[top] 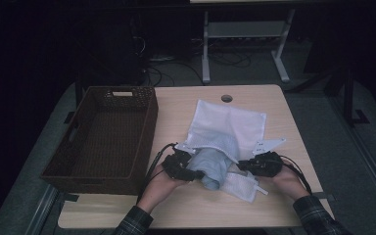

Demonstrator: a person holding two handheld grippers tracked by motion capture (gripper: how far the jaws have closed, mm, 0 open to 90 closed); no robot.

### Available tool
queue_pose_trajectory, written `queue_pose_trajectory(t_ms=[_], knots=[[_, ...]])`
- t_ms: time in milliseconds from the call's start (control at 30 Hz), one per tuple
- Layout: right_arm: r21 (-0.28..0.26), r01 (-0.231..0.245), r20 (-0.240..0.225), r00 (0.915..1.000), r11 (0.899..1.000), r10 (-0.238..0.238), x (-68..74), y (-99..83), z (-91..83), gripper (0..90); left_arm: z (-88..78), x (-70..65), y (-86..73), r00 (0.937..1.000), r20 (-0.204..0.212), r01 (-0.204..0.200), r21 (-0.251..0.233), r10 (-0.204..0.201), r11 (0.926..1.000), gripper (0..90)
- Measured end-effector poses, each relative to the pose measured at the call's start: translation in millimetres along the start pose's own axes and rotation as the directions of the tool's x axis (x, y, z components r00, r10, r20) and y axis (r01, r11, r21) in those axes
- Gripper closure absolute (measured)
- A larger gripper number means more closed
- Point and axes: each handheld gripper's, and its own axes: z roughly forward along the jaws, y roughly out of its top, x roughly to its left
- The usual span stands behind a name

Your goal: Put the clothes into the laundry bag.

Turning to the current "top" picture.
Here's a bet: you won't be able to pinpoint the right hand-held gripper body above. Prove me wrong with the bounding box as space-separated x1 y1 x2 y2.
249 137 287 179

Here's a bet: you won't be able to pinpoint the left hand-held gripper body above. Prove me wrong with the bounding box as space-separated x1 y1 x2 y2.
161 142 198 181

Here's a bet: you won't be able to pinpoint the light blue cloth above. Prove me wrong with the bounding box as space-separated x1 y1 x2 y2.
185 146 234 192

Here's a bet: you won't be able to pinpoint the white mesh laundry bag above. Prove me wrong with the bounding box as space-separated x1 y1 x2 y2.
175 99 269 204

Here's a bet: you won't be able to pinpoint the brown wicker basket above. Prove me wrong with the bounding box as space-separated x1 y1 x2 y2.
39 85 160 196

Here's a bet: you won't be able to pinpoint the person's right hand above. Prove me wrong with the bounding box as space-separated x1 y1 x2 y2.
268 162 308 202

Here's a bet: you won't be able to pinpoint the person's left hand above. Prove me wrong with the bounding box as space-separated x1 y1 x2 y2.
136 164 188 213

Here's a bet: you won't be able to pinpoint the black tape strip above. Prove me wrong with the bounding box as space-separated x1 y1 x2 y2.
58 193 79 203
310 191 336 202

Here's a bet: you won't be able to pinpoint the black metal stand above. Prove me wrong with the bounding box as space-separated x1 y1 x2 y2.
287 65 370 127

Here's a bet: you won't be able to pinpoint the right hand-held gripper cable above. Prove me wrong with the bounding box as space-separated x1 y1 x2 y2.
278 155 312 195

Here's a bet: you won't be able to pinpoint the black floor cables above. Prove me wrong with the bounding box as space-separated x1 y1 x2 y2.
141 52 253 87

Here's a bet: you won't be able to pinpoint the aluminium floor rail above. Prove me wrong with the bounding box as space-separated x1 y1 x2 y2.
23 184 60 235
329 97 376 218

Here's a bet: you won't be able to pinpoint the white metal desk frame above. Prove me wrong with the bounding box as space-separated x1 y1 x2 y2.
201 9 297 84

